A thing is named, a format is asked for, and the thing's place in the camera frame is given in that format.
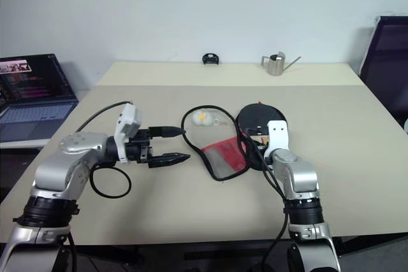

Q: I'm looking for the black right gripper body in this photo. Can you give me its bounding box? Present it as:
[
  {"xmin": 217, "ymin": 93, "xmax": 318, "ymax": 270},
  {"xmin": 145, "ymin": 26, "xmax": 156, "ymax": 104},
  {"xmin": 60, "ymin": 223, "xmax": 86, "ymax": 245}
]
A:
[{"xmin": 244, "ymin": 126, "xmax": 271, "ymax": 146}]

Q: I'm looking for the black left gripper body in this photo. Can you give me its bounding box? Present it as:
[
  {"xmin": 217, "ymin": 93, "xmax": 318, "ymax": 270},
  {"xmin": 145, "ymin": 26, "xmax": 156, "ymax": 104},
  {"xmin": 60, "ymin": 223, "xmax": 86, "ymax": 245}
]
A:
[{"xmin": 127, "ymin": 127, "xmax": 154, "ymax": 166}]

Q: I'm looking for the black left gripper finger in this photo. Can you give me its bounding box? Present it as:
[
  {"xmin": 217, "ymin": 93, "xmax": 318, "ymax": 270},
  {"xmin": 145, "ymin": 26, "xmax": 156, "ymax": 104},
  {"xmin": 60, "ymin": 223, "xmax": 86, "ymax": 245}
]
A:
[
  {"xmin": 149, "ymin": 125, "xmax": 186, "ymax": 140},
  {"xmin": 147, "ymin": 152, "xmax": 191, "ymax": 169}
]

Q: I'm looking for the black red mesh paddle case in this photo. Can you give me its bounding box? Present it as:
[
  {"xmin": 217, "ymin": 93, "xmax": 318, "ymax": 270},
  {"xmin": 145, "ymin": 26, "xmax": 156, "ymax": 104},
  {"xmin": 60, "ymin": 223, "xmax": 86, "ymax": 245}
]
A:
[{"xmin": 180, "ymin": 104, "xmax": 252, "ymax": 183}]

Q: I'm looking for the silver metal watering can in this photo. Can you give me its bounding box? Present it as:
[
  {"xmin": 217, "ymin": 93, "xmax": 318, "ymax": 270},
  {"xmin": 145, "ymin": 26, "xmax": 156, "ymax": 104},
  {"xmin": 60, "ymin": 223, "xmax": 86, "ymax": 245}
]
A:
[{"xmin": 261, "ymin": 51, "xmax": 302, "ymax": 77}]

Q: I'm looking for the small black clip object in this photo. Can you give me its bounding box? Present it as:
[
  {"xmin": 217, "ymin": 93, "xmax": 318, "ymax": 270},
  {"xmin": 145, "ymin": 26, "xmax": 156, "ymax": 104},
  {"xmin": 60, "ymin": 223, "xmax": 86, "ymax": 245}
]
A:
[{"xmin": 201, "ymin": 52, "xmax": 220, "ymax": 66}]

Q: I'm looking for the open dark laptop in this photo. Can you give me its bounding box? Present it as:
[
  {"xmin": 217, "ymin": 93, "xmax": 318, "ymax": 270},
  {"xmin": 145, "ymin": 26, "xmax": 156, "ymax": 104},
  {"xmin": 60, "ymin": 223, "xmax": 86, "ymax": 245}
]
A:
[{"xmin": 0, "ymin": 54, "xmax": 80, "ymax": 142}]

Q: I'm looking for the white side table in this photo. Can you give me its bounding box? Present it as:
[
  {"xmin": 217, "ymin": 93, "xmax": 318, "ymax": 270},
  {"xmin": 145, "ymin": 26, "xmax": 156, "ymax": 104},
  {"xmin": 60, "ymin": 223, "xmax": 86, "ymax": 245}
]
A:
[{"xmin": 0, "ymin": 139, "xmax": 49, "ymax": 150}]

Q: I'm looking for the black office chair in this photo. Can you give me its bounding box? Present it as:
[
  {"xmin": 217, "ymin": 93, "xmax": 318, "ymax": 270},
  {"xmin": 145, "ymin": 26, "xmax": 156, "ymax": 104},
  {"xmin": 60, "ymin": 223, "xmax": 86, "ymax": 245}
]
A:
[{"xmin": 359, "ymin": 15, "xmax": 408, "ymax": 126}]

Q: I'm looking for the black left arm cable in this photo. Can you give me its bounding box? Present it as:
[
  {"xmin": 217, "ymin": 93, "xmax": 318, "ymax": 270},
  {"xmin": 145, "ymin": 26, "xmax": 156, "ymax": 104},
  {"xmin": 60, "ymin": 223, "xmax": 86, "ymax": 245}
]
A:
[{"xmin": 75, "ymin": 101, "xmax": 132, "ymax": 199}]

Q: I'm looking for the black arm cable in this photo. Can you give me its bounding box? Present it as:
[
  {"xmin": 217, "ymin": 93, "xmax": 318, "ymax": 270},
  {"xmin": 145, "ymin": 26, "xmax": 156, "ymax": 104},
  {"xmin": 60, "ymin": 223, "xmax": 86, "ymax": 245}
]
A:
[
  {"xmin": 237, "ymin": 130, "xmax": 289, "ymax": 272},
  {"xmin": 75, "ymin": 101, "xmax": 132, "ymax": 199}
]

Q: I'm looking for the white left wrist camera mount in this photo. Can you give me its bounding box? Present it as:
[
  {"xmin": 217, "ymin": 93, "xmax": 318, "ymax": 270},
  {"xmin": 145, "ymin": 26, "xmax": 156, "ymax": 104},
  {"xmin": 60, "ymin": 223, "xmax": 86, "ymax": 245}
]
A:
[{"xmin": 113, "ymin": 103, "xmax": 143, "ymax": 163}]

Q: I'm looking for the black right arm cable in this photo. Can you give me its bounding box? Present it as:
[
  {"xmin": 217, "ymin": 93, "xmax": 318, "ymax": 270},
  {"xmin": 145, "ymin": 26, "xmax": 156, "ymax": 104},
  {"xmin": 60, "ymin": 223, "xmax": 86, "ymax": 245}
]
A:
[{"xmin": 237, "ymin": 130, "xmax": 289, "ymax": 272}]

